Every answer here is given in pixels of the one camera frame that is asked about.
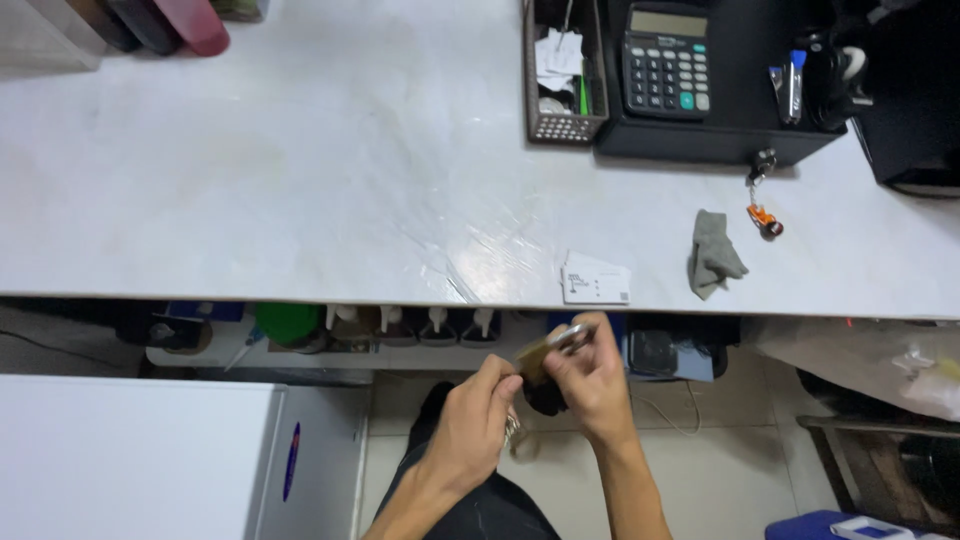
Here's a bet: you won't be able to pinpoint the person's right hand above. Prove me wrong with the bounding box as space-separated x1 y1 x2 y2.
541 311 640 451

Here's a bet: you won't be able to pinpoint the person's left hand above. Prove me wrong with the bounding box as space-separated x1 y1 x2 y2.
426 354 525 496

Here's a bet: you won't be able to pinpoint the silver key bunch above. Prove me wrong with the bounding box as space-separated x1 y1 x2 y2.
504 411 541 461

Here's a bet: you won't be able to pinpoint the brass padlock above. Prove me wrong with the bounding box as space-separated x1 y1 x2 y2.
516 322 595 385

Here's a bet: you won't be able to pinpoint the black pouch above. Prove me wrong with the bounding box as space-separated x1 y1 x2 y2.
523 378 570 418

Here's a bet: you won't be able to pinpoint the black device on blue box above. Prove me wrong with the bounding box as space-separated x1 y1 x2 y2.
546 312 744 383

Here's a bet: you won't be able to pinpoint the person's black trousers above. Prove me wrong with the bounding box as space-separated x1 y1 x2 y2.
371 381 564 540

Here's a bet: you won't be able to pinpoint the stack of white cards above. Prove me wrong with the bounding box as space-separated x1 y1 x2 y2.
560 250 633 306

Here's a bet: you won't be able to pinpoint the low shelf with pump bottles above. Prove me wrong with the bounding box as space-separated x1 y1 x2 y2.
116 300 552 372

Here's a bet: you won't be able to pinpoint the grey cloth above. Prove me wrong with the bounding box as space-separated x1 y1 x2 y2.
687 209 750 302

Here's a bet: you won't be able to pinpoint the clear plastic bag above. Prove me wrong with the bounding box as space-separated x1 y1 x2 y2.
742 316 960 423

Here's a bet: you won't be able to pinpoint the blue cooler box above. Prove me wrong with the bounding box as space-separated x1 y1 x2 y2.
765 509 960 540

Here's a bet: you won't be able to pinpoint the wooden stool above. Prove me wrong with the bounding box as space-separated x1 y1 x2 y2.
796 414 960 535

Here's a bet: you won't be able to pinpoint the brown woven basket with papers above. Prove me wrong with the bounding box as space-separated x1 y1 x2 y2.
522 0 610 146

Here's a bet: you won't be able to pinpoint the black cash drawer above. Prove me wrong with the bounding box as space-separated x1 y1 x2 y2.
594 0 850 168

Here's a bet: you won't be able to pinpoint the white chest freezer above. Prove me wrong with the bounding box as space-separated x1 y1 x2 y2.
0 373 372 540

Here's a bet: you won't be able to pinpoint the black desk calculator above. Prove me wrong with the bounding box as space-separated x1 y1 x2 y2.
621 2 713 121

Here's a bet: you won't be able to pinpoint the black printer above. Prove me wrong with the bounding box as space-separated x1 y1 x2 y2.
851 0 960 198

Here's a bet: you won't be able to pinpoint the dark bottle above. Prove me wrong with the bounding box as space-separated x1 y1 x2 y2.
66 0 144 54
106 0 183 57

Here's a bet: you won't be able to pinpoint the clear plastic box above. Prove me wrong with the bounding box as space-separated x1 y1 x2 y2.
0 0 108 75

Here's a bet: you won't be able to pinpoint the white cable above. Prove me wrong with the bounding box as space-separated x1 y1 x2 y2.
630 378 703 438

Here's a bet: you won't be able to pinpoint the keys with orange keychain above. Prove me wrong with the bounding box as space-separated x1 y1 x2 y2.
745 148 786 241

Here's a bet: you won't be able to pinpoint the black coiled cable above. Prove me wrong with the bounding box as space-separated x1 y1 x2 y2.
801 28 876 133

